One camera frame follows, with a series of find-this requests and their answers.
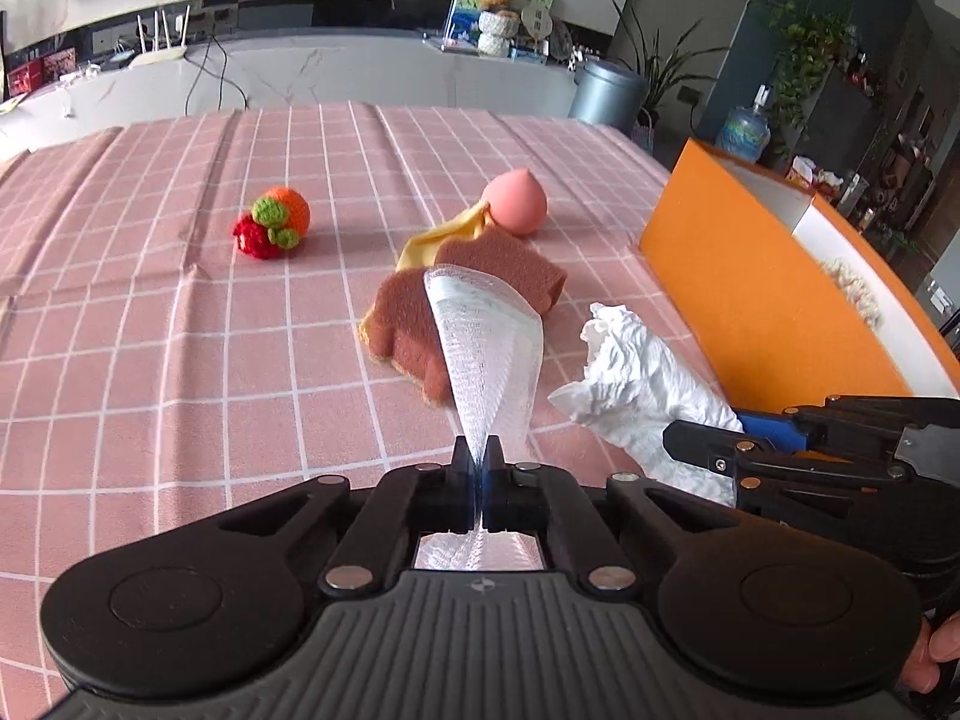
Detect white tissue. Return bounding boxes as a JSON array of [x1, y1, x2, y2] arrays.
[[548, 304, 743, 507]]

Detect reddish brown sponge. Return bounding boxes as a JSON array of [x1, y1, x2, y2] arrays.
[[359, 227, 568, 406]]

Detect yellow cloth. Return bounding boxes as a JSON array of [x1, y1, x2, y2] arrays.
[[358, 200, 490, 361]]

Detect right hand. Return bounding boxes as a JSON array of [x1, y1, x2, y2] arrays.
[[901, 613, 960, 694]]

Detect orange cardboard box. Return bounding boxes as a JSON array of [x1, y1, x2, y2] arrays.
[[640, 140, 958, 411]]

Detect pink peach toy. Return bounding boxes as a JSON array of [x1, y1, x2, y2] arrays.
[[482, 169, 548, 236]]

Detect blue water jug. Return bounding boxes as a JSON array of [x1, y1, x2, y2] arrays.
[[715, 85, 771, 163]]

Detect knitted red strawberry toy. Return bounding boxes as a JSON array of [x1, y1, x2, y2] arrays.
[[233, 213, 285, 260]]

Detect pink checked tablecloth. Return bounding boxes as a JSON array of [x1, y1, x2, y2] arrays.
[[2, 103, 706, 718]]

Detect knitted orange fruit toy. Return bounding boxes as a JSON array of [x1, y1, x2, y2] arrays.
[[251, 185, 311, 250]]

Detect woven basket bag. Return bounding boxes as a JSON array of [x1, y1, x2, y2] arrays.
[[631, 107, 656, 154]]

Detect grey metal trash bin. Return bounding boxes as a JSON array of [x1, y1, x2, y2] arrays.
[[568, 59, 647, 135]]

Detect tall leafy floor plant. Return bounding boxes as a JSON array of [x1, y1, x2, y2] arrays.
[[607, 0, 731, 127]]

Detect hanging ivy plant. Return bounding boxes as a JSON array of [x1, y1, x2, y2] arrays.
[[768, 0, 854, 130]]

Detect white marble TV cabinet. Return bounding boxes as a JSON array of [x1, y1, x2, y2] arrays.
[[2, 34, 574, 158]]

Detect white round hand fan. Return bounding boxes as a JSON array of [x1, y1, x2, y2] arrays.
[[521, 0, 553, 43]]

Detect white wifi router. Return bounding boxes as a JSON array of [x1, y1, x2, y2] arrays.
[[130, 5, 192, 67]]

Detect red gift box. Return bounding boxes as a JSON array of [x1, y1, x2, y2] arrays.
[[7, 47, 76, 96]]

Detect black power cable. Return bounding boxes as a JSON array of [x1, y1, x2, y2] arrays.
[[182, 31, 251, 119]]

